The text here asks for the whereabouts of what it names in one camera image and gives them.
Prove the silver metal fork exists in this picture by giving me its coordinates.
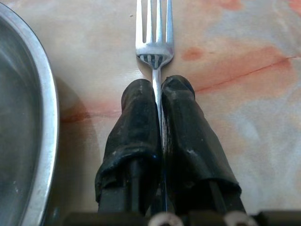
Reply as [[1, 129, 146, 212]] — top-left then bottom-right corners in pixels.
[[135, 0, 174, 151]]

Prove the round steel plate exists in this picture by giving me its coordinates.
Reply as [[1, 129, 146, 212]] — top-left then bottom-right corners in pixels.
[[0, 2, 59, 226]]

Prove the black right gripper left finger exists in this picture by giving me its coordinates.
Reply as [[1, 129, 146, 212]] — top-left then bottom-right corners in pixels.
[[95, 79, 163, 214]]

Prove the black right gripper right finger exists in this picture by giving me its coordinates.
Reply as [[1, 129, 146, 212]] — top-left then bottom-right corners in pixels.
[[161, 74, 246, 215]]

